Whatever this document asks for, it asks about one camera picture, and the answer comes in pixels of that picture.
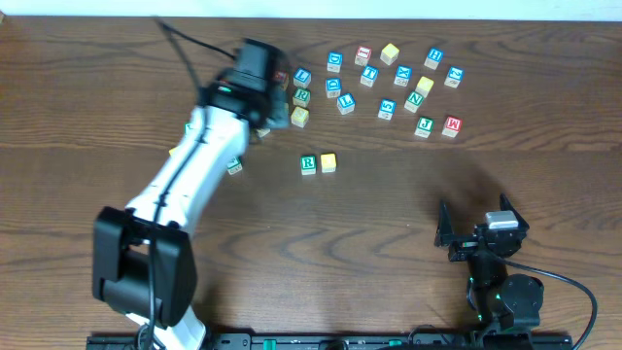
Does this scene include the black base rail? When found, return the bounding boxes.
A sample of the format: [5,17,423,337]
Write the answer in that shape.
[86,332,574,350]

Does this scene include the blue l block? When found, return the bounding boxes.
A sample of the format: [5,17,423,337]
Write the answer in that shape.
[336,93,356,115]
[293,68,312,88]

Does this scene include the green N block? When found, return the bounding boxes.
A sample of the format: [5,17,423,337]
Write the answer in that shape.
[404,91,425,113]

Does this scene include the blue 2 block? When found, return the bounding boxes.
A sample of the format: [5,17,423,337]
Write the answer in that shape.
[444,66,464,88]

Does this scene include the yellow block top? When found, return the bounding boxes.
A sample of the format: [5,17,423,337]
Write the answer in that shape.
[380,43,399,66]

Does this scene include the green 4 block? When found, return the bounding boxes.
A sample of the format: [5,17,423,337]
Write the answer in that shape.
[226,157,243,175]

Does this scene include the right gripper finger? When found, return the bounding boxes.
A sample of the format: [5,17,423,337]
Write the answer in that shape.
[500,193,529,228]
[434,200,456,247]

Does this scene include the blue D block lower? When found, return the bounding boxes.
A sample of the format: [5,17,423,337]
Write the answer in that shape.
[325,78,341,98]

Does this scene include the red I block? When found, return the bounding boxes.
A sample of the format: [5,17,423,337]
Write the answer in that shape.
[355,46,372,66]

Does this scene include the blue d block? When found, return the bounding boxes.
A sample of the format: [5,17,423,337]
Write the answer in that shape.
[327,52,343,73]
[325,78,341,98]

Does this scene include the red M block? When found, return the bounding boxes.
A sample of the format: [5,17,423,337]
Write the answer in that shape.
[441,116,463,138]

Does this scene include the blue X block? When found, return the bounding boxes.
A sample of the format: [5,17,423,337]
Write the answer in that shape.
[394,65,412,87]

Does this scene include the blue 5 block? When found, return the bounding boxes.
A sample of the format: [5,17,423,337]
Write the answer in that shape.
[378,99,397,121]

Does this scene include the yellow O block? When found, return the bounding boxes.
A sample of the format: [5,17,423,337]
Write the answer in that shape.
[320,153,337,173]

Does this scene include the blue T block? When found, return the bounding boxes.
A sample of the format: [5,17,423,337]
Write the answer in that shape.
[361,65,379,88]

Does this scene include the blue D block upper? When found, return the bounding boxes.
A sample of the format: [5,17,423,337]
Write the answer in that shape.
[327,52,343,73]

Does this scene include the green J block right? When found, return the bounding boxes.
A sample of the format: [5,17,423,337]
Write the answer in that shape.
[414,117,434,138]

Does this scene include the blue L block upper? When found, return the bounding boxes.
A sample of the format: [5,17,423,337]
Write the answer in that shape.
[293,68,312,88]

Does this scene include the yellow tilted block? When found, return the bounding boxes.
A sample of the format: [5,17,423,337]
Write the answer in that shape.
[256,128,270,139]

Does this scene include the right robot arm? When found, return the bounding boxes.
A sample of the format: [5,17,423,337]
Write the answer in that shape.
[434,194,543,349]

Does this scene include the red A block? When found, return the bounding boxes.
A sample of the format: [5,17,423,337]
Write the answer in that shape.
[274,71,289,90]

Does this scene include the green r block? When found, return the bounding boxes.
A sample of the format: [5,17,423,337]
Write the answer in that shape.
[300,155,317,175]
[293,87,311,108]

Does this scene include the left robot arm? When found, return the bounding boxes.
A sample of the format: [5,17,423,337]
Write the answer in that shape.
[92,68,289,349]

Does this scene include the blue L block lower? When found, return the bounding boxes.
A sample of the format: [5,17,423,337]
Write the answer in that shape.
[336,93,356,115]

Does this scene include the blue H block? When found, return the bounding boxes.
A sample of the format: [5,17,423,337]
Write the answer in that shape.
[424,48,444,70]

